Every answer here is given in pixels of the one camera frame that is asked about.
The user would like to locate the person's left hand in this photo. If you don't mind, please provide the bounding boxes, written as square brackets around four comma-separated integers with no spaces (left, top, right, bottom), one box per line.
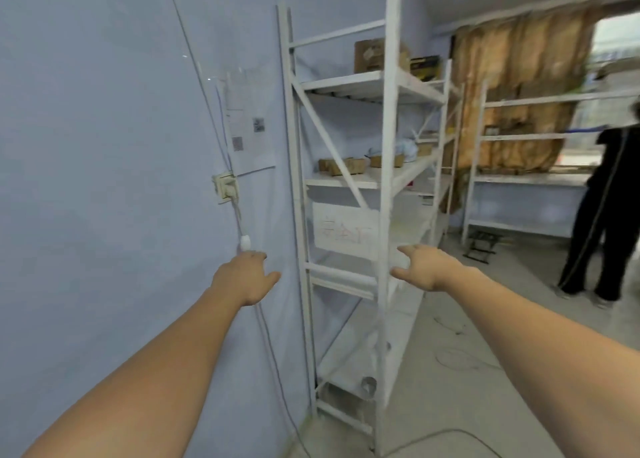
[211,250,282,307]

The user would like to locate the person's right forearm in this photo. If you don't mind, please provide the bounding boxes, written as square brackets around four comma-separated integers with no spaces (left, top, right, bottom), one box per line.
[439,268,640,458]

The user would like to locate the light blue plastic bag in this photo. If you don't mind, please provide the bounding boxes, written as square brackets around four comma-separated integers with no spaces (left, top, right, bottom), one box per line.
[366,139,419,164]

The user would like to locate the white wall socket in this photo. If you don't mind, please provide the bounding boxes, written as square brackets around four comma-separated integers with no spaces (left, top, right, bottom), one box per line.
[211,172,240,204]

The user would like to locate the white metal shelving rack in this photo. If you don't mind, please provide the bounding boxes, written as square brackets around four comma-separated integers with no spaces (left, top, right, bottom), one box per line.
[276,0,463,451]

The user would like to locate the black and yellow box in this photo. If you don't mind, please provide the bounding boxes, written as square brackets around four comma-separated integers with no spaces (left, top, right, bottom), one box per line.
[410,55,442,81]

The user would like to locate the white power cable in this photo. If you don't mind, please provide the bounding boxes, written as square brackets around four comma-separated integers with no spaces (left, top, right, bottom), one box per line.
[227,185,308,458]

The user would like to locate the person's left forearm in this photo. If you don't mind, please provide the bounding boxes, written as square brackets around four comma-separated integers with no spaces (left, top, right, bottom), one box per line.
[22,287,247,458]

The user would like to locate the thin floor cable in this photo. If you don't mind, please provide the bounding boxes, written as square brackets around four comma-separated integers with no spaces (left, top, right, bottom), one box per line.
[380,318,506,458]

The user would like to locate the person's right hand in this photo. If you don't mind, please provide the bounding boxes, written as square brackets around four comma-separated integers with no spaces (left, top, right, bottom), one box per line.
[389,244,468,293]

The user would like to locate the black folded stand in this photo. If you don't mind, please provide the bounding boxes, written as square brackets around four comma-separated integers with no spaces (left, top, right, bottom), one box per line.
[463,231,502,263]

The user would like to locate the white metal shelf frame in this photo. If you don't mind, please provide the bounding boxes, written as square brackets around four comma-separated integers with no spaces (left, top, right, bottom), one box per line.
[461,80,640,246]

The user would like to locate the paper notice sheets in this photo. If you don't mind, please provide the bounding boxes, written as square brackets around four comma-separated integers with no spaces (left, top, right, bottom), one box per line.
[216,65,277,177]

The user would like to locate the white sign board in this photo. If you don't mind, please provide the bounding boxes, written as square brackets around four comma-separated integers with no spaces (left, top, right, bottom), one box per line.
[312,202,382,261]

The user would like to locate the brown tattered curtain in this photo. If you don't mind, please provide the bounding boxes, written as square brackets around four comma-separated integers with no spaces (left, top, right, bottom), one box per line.
[442,5,601,174]

